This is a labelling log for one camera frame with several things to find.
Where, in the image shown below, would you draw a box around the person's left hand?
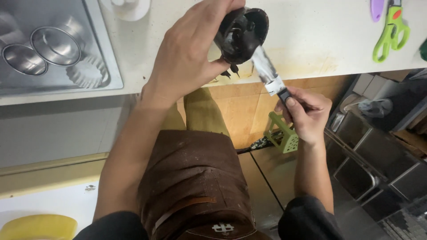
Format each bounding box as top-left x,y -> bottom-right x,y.
141,0 -> 246,108

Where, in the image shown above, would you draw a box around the person's right hand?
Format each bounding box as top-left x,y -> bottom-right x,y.
275,87 -> 333,146

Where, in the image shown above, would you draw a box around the black-handled palette knife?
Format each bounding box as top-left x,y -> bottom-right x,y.
250,45 -> 295,108

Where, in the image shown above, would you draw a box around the green perforated plastic basket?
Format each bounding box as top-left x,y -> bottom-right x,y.
263,111 -> 299,154

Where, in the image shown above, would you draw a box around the olive trousers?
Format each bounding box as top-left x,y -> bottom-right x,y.
163,88 -> 231,138

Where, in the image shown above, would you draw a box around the grey plastic bag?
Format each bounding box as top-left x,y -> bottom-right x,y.
358,98 -> 394,118

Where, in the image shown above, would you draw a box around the white cardboard boxes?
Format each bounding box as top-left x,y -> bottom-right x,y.
352,73 -> 402,101

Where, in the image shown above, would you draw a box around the white round plastic object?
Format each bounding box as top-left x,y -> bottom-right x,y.
99,0 -> 151,22

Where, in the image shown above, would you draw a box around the steel shelf rack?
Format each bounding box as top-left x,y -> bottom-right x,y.
324,68 -> 427,240

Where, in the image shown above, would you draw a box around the stainless steel tray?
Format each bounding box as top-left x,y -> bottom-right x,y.
0,0 -> 124,98

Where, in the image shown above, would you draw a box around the fluted metal tart tin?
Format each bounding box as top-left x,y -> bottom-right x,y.
66,55 -> 109,89

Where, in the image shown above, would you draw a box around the black shirt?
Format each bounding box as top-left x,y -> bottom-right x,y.
73,195 -> 345,240

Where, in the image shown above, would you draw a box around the green kitchen scissors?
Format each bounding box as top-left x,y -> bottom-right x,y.
372,0 -> 411,63

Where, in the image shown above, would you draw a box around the brown apron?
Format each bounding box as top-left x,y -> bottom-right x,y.
138,130 -> 272,240

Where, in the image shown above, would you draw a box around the purple plastic utensil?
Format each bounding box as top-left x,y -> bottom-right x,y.
370,0 -> 385,22

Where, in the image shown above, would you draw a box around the white cabinet with cream trim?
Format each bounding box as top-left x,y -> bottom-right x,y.
0,152 -> 109,230

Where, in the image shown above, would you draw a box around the large round steel ring mold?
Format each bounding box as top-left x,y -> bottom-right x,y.
30,15 -> 88,67

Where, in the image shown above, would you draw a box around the small round steel ring mold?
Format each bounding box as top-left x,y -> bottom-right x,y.
2,43 -> 49,76

